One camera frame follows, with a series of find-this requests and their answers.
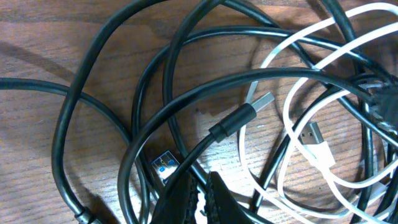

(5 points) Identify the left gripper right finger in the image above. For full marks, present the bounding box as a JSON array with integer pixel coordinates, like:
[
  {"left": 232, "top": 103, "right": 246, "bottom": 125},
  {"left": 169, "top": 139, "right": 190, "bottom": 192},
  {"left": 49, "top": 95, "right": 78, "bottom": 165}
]
[{"left": 205, "top": 172, "right": 252, "bottom": 224}]

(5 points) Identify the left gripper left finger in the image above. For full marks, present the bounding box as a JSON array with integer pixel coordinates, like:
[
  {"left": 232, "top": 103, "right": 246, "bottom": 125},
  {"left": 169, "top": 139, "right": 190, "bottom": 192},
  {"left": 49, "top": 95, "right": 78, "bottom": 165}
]
[{"left": 151, "top": 171, "right": 199, "bottom": 224}]

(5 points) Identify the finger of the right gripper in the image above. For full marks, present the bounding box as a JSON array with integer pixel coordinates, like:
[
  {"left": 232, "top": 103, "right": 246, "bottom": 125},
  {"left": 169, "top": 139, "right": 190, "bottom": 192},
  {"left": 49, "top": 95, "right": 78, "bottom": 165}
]
[{"left": 372, "top": 85, "right": 397, "bottom": 131}]

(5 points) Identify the white cable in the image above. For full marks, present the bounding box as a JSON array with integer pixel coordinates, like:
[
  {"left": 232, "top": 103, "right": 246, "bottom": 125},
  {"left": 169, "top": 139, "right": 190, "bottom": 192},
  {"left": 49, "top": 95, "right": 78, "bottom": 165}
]
[{"left": 238, "top": 2, "right": 398, "bottom": 224}]

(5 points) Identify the black cable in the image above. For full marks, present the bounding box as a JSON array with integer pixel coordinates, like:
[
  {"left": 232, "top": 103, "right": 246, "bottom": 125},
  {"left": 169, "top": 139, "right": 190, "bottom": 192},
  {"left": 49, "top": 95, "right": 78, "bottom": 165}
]
[{"left": 0, "top": 0, "right": 398, "bottom": 224}]

